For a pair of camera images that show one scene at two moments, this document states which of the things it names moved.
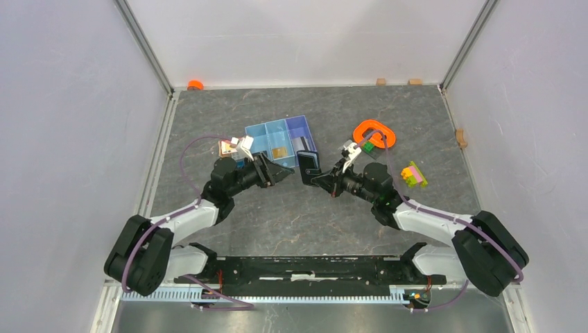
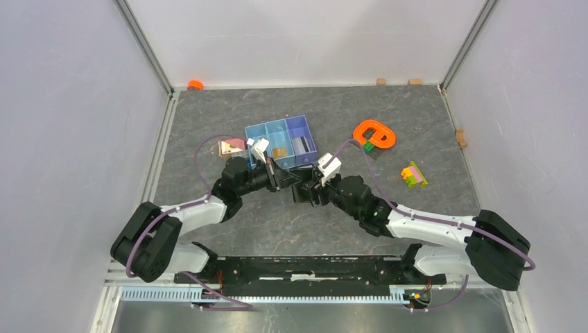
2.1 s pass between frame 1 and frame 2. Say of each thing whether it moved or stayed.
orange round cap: stayed
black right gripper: moved
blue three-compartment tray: stayed
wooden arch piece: stayed
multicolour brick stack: stayed
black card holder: moved
